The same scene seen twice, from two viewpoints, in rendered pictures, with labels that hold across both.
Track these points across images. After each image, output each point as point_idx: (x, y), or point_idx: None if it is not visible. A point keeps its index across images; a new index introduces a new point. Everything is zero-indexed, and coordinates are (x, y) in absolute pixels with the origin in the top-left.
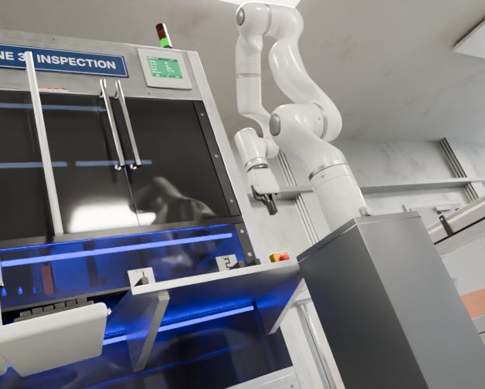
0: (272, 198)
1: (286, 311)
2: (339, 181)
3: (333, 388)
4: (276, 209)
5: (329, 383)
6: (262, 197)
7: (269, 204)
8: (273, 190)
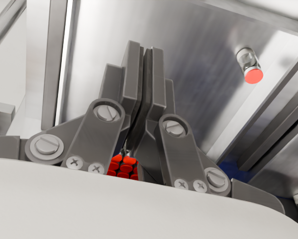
0: (118, 134)
1: None
2: None
3: None
4: (134, 47)
5: None
6: (227, 180)
7: (172, 109)
8: (66, 188)
